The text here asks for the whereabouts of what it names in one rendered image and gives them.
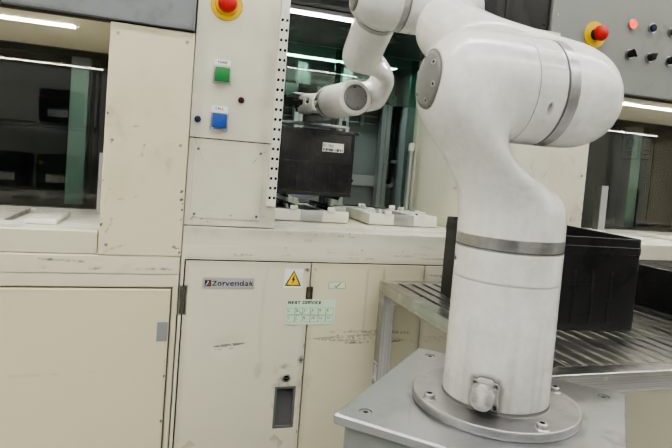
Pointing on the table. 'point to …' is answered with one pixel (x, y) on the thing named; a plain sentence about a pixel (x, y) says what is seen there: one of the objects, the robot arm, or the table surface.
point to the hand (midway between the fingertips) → (306, 106)
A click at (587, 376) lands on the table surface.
